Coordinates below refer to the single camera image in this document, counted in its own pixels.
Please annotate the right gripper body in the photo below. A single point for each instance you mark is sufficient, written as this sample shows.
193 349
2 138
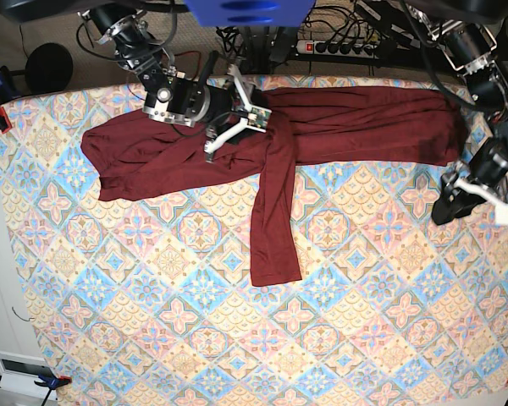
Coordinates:
212 103

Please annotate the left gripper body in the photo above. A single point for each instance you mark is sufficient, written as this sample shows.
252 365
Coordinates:
490 163

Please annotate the dark red t-shirt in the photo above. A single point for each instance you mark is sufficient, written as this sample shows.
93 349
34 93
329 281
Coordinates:
138 158

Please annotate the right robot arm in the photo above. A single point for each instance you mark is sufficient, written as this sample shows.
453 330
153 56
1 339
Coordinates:
141 33

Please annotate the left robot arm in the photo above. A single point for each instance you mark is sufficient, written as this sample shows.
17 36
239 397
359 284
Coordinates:
459 29

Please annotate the white power strip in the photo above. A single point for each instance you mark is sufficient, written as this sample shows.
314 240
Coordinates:
336 49

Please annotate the black round stool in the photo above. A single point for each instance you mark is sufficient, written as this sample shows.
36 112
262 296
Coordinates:
48 69

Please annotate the patterned tile tablecloth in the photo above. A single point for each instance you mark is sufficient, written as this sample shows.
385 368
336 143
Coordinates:
151 303

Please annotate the blue orange clamp lower left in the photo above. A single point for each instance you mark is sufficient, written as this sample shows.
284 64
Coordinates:
51 382

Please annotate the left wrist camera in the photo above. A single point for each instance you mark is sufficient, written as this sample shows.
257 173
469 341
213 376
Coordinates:
501 214

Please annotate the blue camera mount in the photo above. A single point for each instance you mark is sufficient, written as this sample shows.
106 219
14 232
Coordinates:
275 13

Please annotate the white wall socket box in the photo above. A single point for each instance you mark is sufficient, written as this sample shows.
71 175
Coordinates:
19 373

